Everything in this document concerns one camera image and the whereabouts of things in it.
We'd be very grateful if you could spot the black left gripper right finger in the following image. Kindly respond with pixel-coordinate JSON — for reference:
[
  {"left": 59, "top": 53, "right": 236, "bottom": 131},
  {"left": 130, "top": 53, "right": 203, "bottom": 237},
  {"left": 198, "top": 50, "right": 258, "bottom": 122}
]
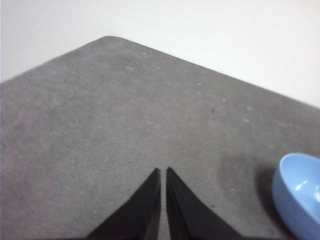
[{"left": 165, "top": 166, "right": 246, "bottom": 240}]

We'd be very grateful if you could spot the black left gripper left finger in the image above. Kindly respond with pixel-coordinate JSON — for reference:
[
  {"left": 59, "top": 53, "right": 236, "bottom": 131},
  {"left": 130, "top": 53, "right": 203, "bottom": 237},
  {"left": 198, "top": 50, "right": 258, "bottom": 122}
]
[{"left": 86, "top": 167, "right": 162, "bottom": 240}]

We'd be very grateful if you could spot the blue bowl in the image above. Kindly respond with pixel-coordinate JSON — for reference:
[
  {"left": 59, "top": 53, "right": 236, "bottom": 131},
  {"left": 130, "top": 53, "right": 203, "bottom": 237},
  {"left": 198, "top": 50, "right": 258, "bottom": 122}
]
[{"left": 271, "top": 152, "right": 320, "bottom": 240}]

